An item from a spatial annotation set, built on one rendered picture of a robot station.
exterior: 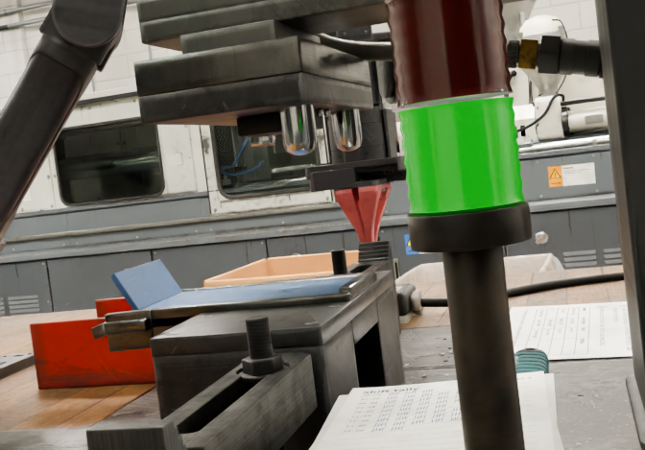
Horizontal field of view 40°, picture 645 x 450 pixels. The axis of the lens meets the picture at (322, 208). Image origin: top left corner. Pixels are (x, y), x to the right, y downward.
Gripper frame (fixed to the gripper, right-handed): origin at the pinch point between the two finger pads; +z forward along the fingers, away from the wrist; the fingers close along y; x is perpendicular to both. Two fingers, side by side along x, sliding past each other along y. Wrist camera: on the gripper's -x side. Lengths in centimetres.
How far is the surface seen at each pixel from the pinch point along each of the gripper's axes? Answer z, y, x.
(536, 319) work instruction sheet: 7.3, -16.5, 6.2
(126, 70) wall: -110, 356, -621
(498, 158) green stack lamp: -9, -20, 62
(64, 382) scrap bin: 7.1, 23.3, 22.3
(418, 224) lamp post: -7, -17, 62
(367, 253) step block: -0.5, -2.0, 9.2
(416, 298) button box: 5.5, -4.4, 0.9
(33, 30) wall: -160, 445, -624
